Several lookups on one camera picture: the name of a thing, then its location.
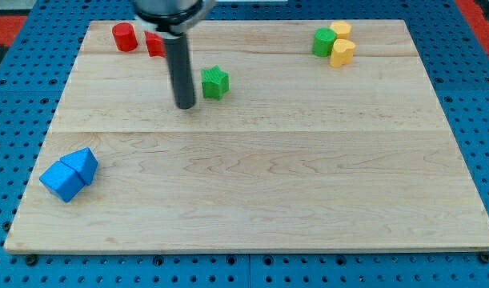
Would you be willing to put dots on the red block behind rod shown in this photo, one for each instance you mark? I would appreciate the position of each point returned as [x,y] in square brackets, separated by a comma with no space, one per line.
[154,45]

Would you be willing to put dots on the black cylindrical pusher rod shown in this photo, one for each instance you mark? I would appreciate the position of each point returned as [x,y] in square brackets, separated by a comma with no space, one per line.
[178,61]

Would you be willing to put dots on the red cylinder block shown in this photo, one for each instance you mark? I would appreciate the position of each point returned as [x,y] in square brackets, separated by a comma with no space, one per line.
[124,37]

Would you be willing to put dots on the blue triangular prism block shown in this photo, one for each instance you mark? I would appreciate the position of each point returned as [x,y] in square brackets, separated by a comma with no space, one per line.
[83,162]

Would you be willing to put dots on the green star block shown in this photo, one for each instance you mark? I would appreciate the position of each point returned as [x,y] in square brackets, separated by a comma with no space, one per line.
[215,82]

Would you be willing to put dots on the yellow heart block front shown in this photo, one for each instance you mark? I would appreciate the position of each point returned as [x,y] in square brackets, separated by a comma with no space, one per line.
[342,53]

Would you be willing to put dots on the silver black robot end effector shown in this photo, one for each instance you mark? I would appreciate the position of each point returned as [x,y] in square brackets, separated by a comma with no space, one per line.
[171,17]

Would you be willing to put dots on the green cylinder block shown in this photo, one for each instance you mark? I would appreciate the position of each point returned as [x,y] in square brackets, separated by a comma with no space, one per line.
[324,39]

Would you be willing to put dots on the blue cube block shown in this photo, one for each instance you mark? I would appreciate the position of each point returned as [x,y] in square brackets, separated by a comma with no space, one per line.
[62,181]

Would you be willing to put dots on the light wooden board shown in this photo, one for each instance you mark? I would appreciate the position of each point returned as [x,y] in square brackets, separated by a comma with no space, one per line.
[297,158]

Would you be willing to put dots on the yellow block rear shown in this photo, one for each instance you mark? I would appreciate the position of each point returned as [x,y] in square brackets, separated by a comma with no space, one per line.
[342,29]

